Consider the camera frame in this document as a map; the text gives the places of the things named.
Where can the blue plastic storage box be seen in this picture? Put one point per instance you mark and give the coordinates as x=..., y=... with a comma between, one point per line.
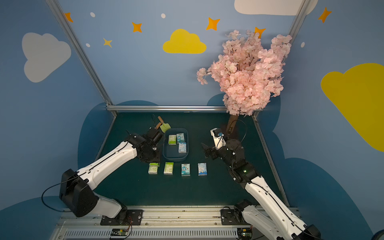
x=171, y=152

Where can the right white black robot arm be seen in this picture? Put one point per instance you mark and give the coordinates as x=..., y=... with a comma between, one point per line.
x=281, y=223

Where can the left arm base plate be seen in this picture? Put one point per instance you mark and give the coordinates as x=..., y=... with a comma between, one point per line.
x=129, y=217

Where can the green circuit board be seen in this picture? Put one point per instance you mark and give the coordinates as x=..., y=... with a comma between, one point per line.
x=244, y=234
x=119, y=233

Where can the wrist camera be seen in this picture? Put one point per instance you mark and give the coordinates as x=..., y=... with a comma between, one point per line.
x=218, y=137
x=154, y=135

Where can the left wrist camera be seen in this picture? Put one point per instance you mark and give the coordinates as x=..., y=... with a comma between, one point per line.
x=154, y=135

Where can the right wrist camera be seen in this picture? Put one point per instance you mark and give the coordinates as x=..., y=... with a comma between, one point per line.
x=218, y=137

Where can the green toy shovel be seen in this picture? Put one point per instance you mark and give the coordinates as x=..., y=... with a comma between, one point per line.
x=164, y=126

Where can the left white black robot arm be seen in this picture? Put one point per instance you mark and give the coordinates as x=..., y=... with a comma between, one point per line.
x=77, y=187

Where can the left green circuit board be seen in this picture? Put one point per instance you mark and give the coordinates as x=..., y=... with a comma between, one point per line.
x=119, y=233

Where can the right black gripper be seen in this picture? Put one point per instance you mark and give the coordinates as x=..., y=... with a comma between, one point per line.
x=212, y=150

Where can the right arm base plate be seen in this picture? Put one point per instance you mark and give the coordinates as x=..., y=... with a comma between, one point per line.
x=232, y=217

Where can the blue pocket tissue pack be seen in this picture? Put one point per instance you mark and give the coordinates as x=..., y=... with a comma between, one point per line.
x=185, y=170

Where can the green pocket tissue pack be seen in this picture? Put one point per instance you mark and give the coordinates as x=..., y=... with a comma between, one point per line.
x=153, y=169

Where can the aluminium rail frame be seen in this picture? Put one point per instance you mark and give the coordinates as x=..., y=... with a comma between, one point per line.
x=158, y=223

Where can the pink cherry blossom tree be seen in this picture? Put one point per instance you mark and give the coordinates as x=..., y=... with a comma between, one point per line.
x=248, y=74

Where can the right green circuit board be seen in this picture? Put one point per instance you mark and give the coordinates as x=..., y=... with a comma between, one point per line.
x=244, y=234

